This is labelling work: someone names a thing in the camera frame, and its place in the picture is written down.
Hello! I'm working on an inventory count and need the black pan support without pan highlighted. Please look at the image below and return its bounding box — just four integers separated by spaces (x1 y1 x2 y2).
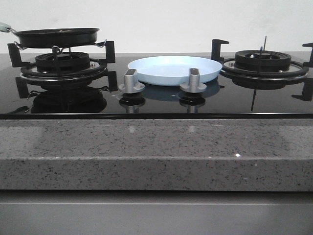
211 39 313 81

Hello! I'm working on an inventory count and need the black pan support under pan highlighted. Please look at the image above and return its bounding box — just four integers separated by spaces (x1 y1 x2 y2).
8 41 115 82

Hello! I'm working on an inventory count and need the silver right stove knob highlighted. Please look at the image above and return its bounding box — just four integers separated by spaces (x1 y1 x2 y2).
180 68 207 94

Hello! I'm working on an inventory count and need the black frying pan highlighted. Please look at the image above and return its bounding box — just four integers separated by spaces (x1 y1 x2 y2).
0 23 99 48

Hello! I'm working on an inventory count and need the silver stove knob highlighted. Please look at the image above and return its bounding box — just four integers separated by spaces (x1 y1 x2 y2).
118 69 145 94
180 68 207 94

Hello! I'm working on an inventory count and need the grey cabinet front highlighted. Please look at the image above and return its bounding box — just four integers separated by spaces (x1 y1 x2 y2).
0 191 313 235

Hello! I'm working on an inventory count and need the silver left stove knob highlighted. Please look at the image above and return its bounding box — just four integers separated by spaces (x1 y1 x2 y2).
118 69 145 94

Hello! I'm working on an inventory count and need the wire trivet ring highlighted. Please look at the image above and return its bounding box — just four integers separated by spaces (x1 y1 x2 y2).
14 39 108 55

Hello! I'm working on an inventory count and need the black burner without pan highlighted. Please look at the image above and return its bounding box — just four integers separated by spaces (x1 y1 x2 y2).
235 50 291 72

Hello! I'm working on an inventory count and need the light blue plate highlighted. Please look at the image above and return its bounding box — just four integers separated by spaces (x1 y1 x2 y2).
128 56 222 86

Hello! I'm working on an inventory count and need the black glass cooktop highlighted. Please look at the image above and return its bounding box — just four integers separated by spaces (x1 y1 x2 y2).
0 54 313 119

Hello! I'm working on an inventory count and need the black burner under pan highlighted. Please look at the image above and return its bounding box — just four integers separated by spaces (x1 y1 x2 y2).
35 52 90 72

